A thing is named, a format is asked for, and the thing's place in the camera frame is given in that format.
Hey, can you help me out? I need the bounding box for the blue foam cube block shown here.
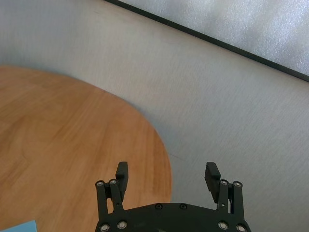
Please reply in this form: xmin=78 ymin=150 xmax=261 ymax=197
xmin=0 ymin=219 xmax=38 ymax=232

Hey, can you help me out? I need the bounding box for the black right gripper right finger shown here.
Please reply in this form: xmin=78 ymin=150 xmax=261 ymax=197
xmin=204 ymin=161 xmax=245 ymax=227

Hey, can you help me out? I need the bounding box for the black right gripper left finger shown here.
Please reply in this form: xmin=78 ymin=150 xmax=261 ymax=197
xmin=95 ymin=161 xmax=129 ymax=227

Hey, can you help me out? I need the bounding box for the black wall rail strip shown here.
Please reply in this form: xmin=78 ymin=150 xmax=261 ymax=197
xmin=103 ymin=0 xmax=309 ymax=83

